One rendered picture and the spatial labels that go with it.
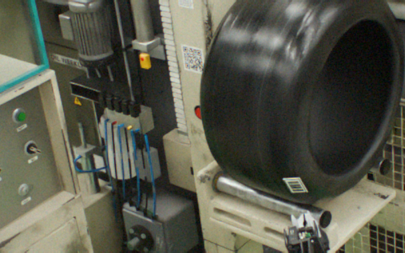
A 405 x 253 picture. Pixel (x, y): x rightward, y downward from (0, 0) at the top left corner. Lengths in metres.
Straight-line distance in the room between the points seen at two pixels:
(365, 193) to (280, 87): 0.62
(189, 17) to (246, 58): 0.32
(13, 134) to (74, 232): 0.35
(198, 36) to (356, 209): 0.62
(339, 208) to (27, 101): 0.87
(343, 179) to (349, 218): 0.20
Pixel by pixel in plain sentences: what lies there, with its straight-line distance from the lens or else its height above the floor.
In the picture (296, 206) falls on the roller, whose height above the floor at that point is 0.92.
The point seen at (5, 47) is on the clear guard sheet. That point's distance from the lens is 2.26.
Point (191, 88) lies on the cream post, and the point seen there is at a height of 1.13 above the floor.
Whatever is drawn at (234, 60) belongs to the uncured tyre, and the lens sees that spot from 2.08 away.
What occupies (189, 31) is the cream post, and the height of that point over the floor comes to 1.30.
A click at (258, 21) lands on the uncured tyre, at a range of 2.09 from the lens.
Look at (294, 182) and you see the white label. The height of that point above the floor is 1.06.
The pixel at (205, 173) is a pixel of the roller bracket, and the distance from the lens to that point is 2.40.
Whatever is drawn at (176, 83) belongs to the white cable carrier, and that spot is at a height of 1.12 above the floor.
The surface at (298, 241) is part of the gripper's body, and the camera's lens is 1.94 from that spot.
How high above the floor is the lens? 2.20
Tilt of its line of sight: 29 degrees down
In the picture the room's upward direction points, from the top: 7 degrees counter-clockwise
